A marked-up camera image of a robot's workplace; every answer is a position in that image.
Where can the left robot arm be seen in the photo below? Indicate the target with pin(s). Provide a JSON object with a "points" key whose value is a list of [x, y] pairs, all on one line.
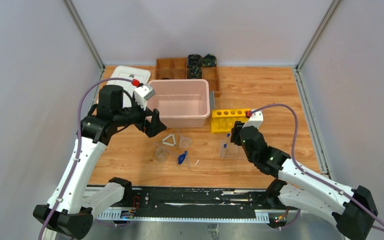
{"points": [[67, 211]]}

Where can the wooden compartment tray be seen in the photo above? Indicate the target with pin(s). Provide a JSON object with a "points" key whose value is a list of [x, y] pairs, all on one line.
{"points": [[176, 68]]}

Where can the white clay triangle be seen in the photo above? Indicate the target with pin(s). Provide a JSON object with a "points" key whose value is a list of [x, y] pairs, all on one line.
{"points": [[169, 140]]}

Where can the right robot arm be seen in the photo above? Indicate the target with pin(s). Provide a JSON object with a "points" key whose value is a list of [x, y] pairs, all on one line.
{"points": [[350, 210]]}

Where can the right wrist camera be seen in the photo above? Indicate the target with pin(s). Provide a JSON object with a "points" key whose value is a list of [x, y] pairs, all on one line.
{"points": [[255, 120]]}

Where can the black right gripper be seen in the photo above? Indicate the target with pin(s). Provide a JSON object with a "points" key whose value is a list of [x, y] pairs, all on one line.
{"points": [[235, 137]]}

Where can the pink plastic storage bin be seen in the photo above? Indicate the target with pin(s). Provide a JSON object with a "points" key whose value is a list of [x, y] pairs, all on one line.
{"points": [[182, 103]]}

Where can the white plastic bin lid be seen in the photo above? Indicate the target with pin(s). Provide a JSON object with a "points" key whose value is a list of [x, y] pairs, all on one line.
{"points": [[131, 73]]}

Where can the blue capped tube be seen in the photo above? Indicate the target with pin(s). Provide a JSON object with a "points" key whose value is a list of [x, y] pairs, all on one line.
{"points": [[228, 137], [223, 150]]}

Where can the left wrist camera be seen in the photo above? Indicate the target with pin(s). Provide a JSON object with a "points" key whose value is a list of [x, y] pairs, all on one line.
{"points": [[143, 94]]}

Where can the small glass beaker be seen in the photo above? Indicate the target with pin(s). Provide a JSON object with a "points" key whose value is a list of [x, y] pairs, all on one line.
{"points": [[161, 155]]}

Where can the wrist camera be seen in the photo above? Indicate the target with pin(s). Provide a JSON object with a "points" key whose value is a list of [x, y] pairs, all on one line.
{"points": [[143, 94], [255, 120]]}

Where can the clear plastic funnel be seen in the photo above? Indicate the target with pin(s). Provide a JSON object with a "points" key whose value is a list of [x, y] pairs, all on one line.
{"points": [[184, 142]]}

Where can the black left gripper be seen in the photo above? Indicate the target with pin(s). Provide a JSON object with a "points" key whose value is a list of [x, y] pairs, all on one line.
{"points": [[147, 122]]}

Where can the yellow test tube rack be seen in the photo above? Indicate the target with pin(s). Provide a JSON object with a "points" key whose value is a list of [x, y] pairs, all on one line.
{"points": [[223, 120]]}

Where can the clear plastic bag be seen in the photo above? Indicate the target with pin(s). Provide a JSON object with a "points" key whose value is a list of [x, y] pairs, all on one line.
{"points": [[233, 151]]}

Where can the blue test tube clamp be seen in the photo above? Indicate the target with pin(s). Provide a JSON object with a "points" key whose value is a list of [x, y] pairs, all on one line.
{"points": [[182, 157]]}

